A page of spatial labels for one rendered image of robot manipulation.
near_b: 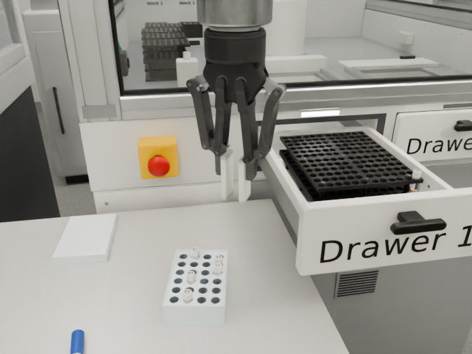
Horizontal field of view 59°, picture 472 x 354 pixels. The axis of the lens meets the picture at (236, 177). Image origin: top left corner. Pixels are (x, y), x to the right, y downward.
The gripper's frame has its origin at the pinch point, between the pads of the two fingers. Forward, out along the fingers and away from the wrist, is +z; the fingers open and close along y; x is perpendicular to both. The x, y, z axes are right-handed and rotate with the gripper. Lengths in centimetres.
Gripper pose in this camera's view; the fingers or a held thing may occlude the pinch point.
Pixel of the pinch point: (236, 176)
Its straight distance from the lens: 59.0
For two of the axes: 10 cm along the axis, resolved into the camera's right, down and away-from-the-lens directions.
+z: 0.1, 8.9, 4.6
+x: -3.8, 4.3, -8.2
